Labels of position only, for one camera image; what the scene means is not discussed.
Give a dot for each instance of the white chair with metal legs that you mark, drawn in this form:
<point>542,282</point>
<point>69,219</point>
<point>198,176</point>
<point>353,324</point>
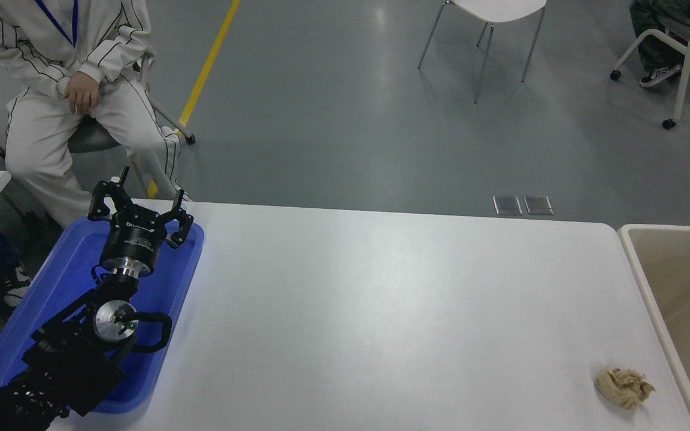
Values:
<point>501,9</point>

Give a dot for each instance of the person's left hand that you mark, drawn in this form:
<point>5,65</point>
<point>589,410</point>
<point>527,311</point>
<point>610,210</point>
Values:
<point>83,94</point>

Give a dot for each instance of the white chair with casters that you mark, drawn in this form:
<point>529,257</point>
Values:
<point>615,75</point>

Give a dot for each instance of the crumpled tan paper ball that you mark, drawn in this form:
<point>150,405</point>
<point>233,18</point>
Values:
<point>620,386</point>

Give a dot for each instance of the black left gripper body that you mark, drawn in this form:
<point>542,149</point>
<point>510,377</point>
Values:
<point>132,239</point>

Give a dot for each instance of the metal floor plate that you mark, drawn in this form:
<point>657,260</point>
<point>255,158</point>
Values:
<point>538,205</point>
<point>507,206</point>

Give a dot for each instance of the large pale bin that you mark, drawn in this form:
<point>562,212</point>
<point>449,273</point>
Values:
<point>680,299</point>

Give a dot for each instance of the blue plastic tray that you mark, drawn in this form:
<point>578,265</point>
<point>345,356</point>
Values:
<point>162,293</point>

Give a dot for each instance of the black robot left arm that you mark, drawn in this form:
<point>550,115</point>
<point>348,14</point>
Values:
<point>69,359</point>

